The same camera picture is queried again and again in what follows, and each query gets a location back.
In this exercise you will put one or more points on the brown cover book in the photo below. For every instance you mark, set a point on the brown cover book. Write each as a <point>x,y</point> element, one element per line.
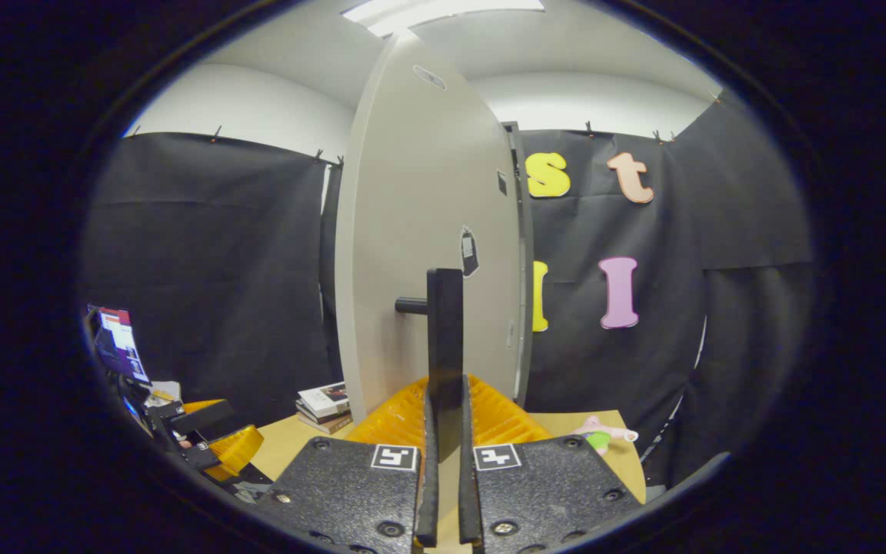
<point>337,428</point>

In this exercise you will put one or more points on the white cover book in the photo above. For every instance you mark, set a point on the white cover book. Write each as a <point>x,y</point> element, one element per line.
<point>324,398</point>

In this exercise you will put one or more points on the pink green plush toy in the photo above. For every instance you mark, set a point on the pink green plush toy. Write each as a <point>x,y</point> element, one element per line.
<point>601,437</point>

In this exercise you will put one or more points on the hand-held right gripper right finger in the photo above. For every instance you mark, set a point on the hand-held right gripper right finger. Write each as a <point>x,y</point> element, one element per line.
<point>467,500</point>

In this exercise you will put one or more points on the beige cabinet door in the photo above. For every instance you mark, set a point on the beige cabinet door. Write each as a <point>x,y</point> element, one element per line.
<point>412,215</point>

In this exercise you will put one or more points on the laptop screen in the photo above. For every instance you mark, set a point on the laptop screen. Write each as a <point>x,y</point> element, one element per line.
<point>120,346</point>

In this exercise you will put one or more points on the dark cover book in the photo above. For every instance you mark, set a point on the dark cover book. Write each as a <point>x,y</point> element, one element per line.
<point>329,420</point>

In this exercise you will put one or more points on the long ceiling light panel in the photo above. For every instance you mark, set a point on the long ceiling light panel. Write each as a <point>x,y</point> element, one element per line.
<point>443,11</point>

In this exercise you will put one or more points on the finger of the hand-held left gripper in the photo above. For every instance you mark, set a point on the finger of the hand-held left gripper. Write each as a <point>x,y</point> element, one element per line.
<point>204,418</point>
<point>235,450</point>

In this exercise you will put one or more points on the white yellow object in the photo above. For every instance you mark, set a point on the white yellow object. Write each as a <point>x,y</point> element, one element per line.
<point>162,394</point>

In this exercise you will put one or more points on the black backdrop cloth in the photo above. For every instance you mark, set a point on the black backdrop cloth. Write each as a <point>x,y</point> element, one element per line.
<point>220,269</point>

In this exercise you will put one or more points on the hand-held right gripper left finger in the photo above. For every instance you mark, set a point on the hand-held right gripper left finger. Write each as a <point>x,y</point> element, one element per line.
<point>428,500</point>

